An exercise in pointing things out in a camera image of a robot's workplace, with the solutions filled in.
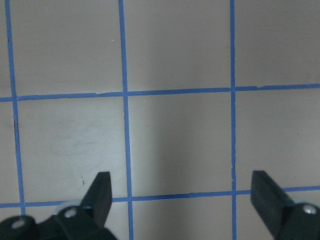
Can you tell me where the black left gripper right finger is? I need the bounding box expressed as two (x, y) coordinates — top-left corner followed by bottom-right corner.
(250, 170), (294, 239)

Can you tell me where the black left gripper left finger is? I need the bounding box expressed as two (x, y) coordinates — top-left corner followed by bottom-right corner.
(80, 171), (112, 228)

